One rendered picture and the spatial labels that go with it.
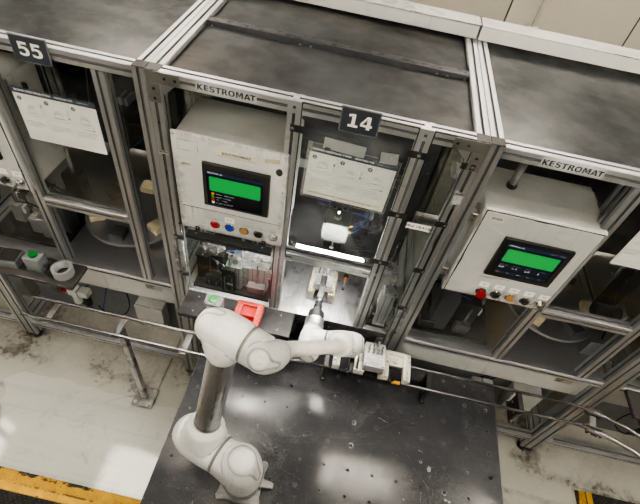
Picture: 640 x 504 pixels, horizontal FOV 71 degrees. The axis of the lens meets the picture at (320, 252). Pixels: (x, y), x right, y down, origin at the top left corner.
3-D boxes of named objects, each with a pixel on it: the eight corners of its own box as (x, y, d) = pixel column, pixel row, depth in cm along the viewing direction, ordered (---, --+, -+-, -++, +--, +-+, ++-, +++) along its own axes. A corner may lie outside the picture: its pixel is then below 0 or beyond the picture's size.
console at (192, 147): (179, 229, 185) (165, 133, 151) (203, 186, 204) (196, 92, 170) (278, 251, 184) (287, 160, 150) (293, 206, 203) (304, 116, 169)
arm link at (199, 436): (205, 482, 178) (162, 451, 183) (230, 451, 191) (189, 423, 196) (240, 345, 138) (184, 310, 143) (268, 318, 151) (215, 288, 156)
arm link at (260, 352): (299, 344, 153) (265, 325, 156) (282, 350, 135) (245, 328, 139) (281, 378, 153) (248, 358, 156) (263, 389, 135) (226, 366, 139)
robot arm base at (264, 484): (267, 511, 182) (267, 508, 178) (213, 499, 183) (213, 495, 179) (277, 465, 195) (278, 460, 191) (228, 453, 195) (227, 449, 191)
